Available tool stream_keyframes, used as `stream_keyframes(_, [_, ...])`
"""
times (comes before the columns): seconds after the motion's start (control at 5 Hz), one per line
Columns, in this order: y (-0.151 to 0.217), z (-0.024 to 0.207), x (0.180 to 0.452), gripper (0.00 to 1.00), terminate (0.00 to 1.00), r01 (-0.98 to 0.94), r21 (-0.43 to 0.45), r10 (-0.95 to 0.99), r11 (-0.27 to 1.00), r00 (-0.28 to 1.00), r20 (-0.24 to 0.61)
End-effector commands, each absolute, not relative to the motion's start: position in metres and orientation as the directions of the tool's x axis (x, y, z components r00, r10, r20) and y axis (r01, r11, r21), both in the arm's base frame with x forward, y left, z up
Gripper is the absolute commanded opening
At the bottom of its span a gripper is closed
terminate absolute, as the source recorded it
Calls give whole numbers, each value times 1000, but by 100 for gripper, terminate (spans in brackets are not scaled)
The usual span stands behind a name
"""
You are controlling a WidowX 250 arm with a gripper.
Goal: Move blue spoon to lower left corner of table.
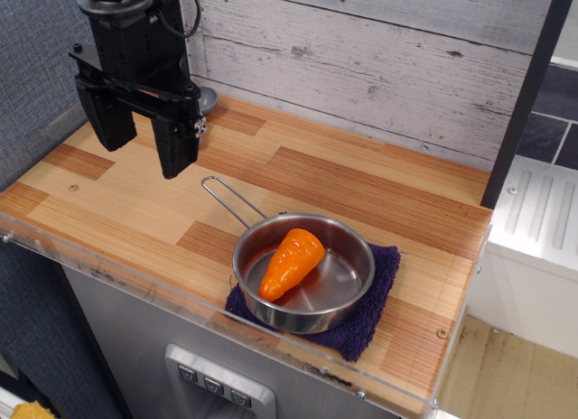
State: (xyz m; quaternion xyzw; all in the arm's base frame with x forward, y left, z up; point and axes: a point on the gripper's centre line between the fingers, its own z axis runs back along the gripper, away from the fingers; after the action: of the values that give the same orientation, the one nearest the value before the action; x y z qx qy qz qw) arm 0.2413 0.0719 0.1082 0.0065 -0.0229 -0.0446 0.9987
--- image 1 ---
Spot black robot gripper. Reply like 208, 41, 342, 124
70, 2, 201, 179

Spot blue spoon with grey bowl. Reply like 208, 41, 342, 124
198, 87, 219, 116

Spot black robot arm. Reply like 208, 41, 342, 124
69, 0, 206, 179

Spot clear acrylic table edge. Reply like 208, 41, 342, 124
1, 215, 438, 418

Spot orange plastic carrot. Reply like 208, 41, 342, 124
258, 228, 325, 303

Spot stainless steel pan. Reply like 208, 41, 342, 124
200, 175, 377, 335

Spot grey dispenser panel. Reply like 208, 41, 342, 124
164, 343, 277, 418

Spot purple cloth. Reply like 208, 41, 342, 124
224, 243, 402, 364

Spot yellow object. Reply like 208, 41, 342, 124
10, 402, 55, 419

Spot white cabinet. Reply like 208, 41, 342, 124
466, 156, 577, 357

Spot black cable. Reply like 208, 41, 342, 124
151, 0, 201, 40

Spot black vertical post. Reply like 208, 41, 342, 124
480, 0, 573, 209

